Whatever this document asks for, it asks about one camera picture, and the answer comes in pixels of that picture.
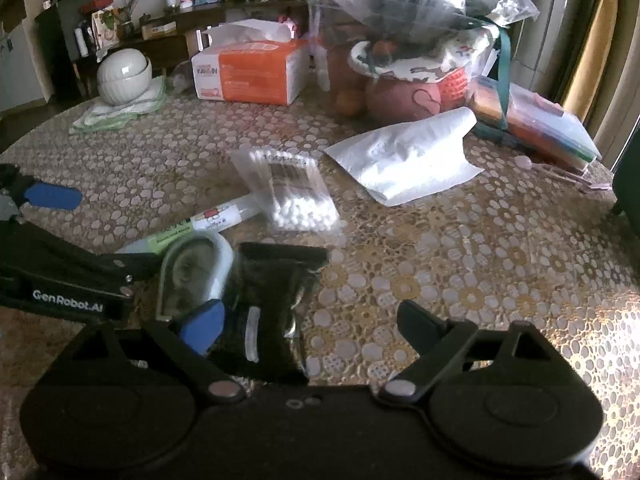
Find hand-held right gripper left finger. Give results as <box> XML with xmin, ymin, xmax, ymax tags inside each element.
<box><xmin>60</xmin><ymin>299</ymin><xmax>247</xmax><ymax>405</ymax></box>

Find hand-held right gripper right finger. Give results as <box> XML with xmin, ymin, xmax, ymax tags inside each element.
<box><xmin>377</xmin><ymin>300</ymin><xmax>568</xmax><ymax>405</ymax></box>

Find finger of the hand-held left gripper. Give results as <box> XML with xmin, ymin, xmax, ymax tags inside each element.
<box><xmin>100</xmin><ymin>253</ymin><xmax>164</xmax><ymax>284</ymax></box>
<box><xmin>0</xmin><ymin>162</ymin><xmax>84</xmax><ymax>222</ymax></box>

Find black packet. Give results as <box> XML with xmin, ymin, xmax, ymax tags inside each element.
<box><xmin>207</xmin><ymin>242</ymin><xmax>331</xmax><ymax>386</ymax></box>

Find white tube with green label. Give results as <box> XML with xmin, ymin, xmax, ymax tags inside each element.
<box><xmin>116</xmin><ymin>195</ymin><xmax>261</xmax><ymax>256</ymax></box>

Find green and white cloth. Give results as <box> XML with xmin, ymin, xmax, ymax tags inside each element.
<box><xmin>69</xmin><ymin>77</ymin><xmax>166</xmax><ymax>135</ymax></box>

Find white cabinet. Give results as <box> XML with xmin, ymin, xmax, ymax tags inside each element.
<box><xmin>0</xmin><ymin>20</ymin><xmax>46</xmax><ymax>113</ymax></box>

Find stacked white ribbed bowls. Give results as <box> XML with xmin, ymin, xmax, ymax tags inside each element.
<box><xmin>96</xmin><ymin>48</ymin><xmax>152</xmax><ymax>106</ymax></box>

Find dark tall cabinet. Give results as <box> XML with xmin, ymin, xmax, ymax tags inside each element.
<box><xmin>35</xmin><ymin>2</ymin><xmax>85</xmax><ymax>102</ymax></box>

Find pack of cotton swabs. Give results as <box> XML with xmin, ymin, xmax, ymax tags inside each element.
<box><xmin>231</xmin><ymin>147</ymin><xmax>341</xmax><ymax>233</ymax></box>

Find white paper towel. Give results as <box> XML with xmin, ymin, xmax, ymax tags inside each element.
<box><xmin>324</xmin><ymin>106</ymin><xmax>485</xmax><ymax>207</ymax></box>

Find colourful snack box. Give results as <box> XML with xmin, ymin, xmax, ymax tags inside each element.
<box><xmin>90</xmin><ymin>7</ymin><xmax>121</xmax><ymax>48</ymax></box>

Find pink plastic stick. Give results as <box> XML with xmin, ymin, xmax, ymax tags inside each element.
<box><xmin>515</xmin><ymin>156</ymin><xmax>612</xmax><ymax>191</ymax></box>

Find small cardboard box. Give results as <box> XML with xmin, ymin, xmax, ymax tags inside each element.
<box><xmin>141</xmin><ymin>20</ymin><xmax>178</xmax><ymax>41</ymax></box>

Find pink fabric basket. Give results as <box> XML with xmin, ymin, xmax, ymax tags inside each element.
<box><xmin>330</xmin><ymin>27</ymin><xmax>496</xmax><ymax>122</ymax></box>

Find orange and white tissue box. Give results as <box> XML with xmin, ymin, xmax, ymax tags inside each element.
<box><xmin>191</xmin><ymin>19</ymin><xmax>311</xmax><ymax>107</ymax></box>

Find dark wooden tv cabinet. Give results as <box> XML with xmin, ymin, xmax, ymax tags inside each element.
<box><xmin>70</xmin><ymin>0</ymin><xmax>321</xmax><ymax>96</ymax></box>

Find dark chair back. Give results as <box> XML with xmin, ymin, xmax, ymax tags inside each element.
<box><xmin>611</xmin><ymin>125</ymin><xmax>640</xmax><ymax>221</ymax></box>

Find large clear plastic bag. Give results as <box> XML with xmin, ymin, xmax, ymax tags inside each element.
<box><xmin>305</xmin><ymin>0</ymin><xmax>541</xmax><ymax>91</ymax></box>

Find yellow and grey curtain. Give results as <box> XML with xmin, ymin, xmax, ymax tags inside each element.
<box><xmin>525</xmin><ymin>0</ymin><xmax>640</xmax><ymax>171</ymax></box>

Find green strap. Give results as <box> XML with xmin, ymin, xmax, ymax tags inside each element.
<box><xmin>492</xmin><ymin>15</ymin><xmax>513</xmax><ymax>126</ymax></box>

